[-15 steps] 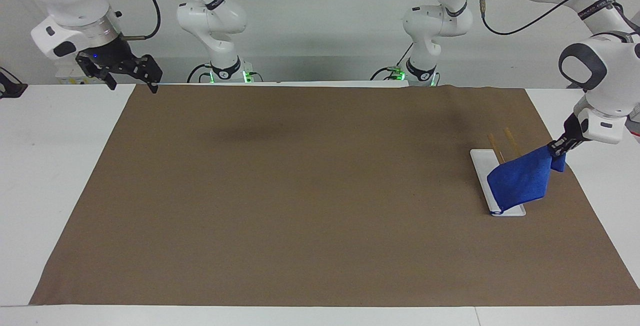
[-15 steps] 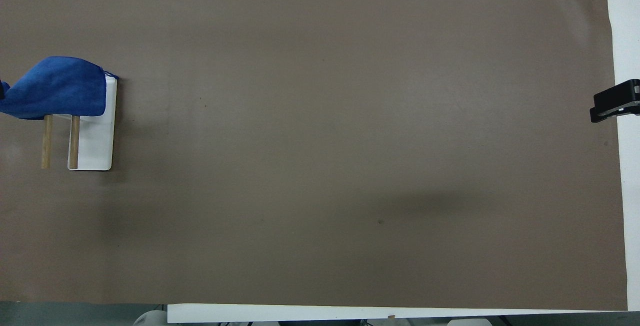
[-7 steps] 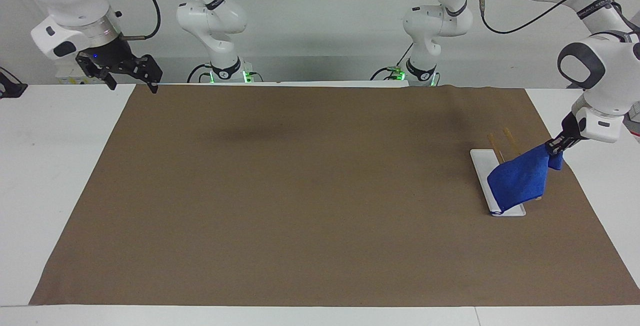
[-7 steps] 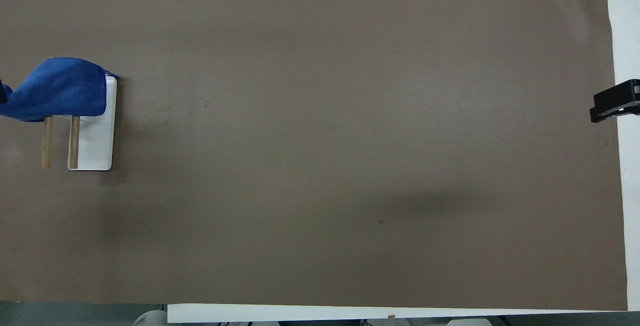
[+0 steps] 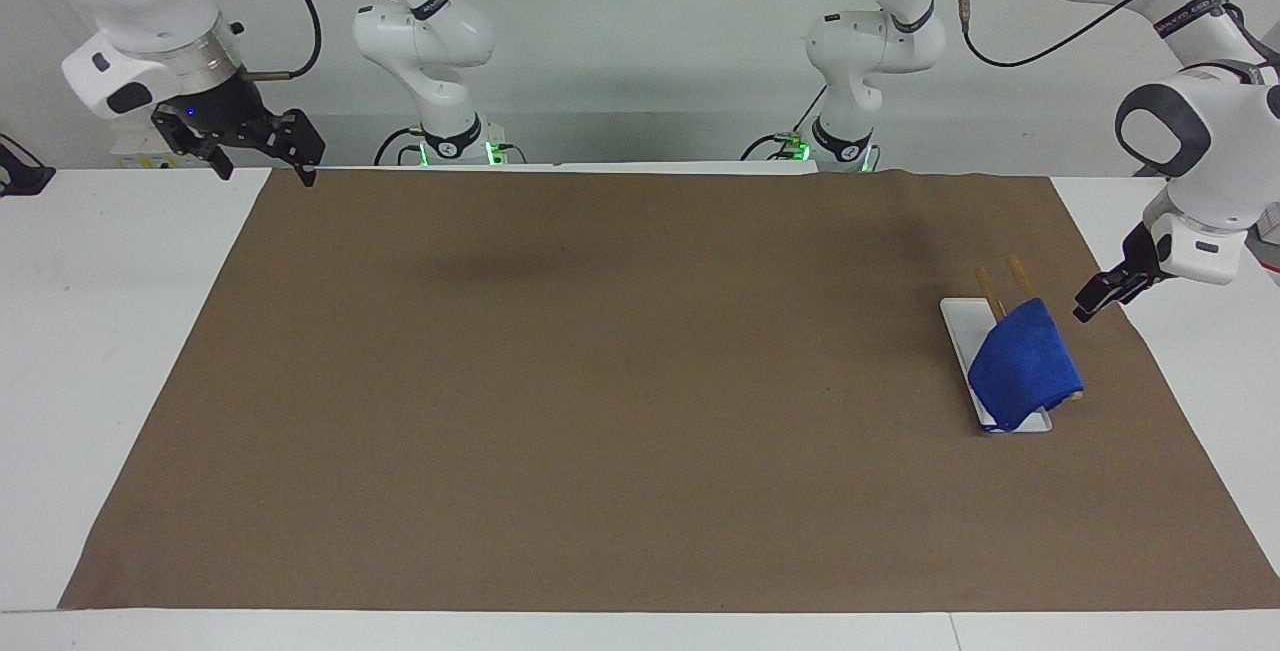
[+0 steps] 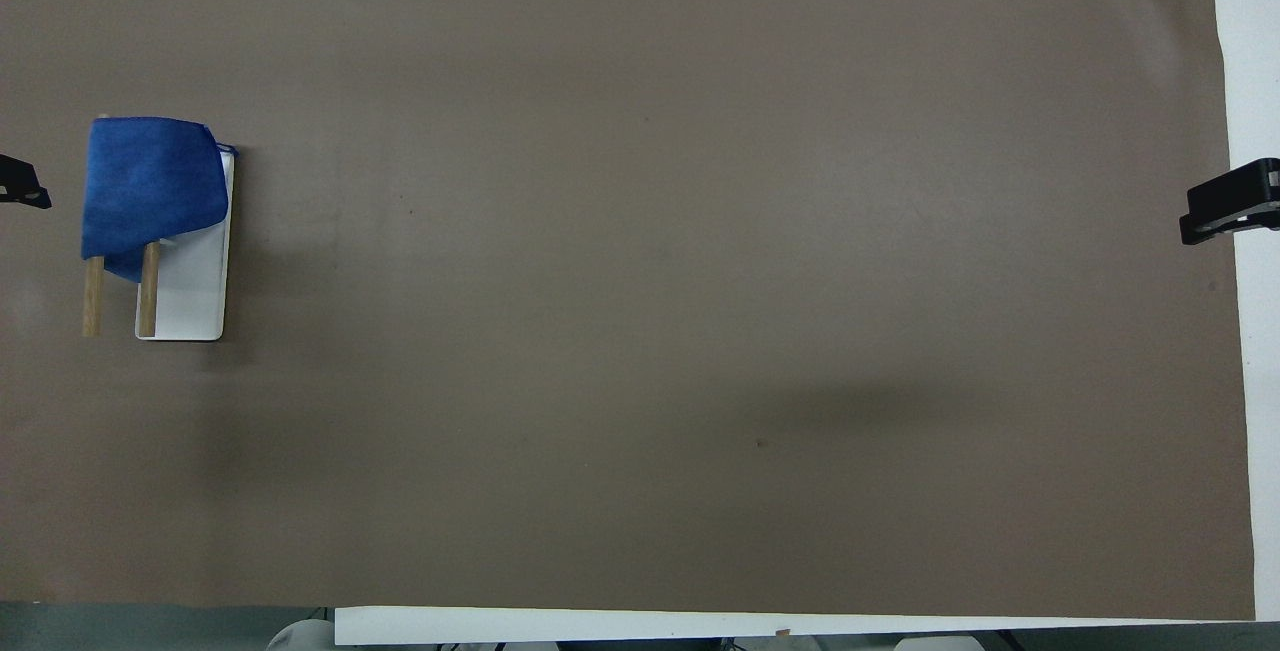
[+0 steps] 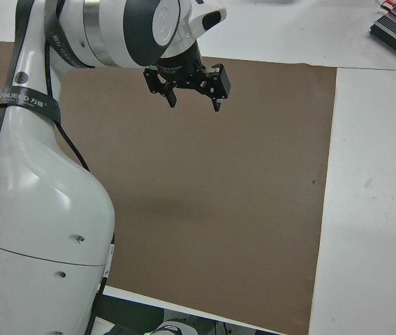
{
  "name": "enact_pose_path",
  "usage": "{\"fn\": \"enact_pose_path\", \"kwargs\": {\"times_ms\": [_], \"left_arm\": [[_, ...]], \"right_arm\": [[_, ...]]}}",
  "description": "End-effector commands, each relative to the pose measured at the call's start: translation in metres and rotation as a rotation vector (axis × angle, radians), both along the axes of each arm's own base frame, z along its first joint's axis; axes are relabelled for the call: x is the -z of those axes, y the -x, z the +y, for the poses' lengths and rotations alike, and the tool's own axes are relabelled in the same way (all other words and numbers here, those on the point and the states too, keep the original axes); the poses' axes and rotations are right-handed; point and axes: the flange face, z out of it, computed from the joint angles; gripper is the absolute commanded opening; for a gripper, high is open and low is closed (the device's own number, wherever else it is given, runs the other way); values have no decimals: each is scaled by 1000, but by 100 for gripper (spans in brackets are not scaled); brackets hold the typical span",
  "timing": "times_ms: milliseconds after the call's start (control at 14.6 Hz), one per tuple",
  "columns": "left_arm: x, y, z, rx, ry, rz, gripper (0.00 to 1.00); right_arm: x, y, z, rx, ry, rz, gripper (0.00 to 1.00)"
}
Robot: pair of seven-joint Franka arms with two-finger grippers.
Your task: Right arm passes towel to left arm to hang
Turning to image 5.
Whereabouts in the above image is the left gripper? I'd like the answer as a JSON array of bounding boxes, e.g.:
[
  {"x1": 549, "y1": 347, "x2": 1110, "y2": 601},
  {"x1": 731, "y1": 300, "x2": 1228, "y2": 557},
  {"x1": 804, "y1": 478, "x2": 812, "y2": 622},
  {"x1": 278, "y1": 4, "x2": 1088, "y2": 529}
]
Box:
[{"x1": 1120, "y1": 220, "x2": 1163, "y2": 283}]

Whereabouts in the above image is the blue towel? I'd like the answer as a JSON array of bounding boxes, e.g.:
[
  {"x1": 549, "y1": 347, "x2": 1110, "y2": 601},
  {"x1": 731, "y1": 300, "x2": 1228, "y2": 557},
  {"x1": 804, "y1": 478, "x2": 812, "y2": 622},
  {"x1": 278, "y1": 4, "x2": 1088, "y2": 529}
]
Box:
[{"x1": 966, "y1": 297, "x2": 1086, "y2": 433}]

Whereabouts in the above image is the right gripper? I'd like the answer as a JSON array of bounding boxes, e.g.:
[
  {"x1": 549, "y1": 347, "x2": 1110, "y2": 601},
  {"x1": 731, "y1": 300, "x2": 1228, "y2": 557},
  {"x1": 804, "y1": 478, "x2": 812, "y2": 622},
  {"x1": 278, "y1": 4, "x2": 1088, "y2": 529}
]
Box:
[{"x1": 151, "y1": 71, "x2": 328, "y2": 188}]

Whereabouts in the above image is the black cable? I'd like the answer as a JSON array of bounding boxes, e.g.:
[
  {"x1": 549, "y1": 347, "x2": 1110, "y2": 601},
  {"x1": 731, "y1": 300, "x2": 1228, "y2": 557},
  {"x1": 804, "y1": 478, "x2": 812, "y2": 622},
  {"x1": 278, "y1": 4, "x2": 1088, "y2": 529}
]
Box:
[
  {"x1": 955, "y1": 0, "x2": 1217, "y2": 70},
  {"x1": 740, "y1": 84, "x2": 833, "y2": 163},
  {"x1": 240, "y1": 0, "x2": 325, "y2": 83},
  {"x1": 374, "y1": 125, "x2": 427, "y2": 168}
]

